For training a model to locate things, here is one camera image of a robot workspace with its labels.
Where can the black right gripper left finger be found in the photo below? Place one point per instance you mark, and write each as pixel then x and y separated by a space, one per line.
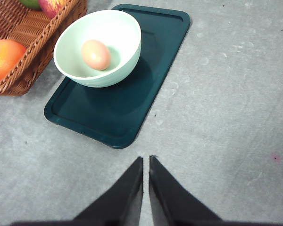
pixel 121 202

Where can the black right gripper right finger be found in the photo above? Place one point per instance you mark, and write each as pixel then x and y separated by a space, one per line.
pixel 170 201

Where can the brown egg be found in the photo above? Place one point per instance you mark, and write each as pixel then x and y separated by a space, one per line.
pixel 96 54

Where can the light green bowl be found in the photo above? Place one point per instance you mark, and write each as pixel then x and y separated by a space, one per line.
pixel 120 32

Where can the brown wicker basket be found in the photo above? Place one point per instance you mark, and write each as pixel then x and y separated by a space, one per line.
pixel 41 36

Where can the dark green rectangular tray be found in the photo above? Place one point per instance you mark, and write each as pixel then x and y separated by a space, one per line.
pixel 118 114

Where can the orange fruit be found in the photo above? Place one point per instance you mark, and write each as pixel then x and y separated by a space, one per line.
pixel 11 53

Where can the red yellow apple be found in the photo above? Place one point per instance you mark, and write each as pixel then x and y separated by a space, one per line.
pixel 51 7

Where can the green fruit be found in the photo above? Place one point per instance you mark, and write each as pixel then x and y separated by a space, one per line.
pixel 34 4

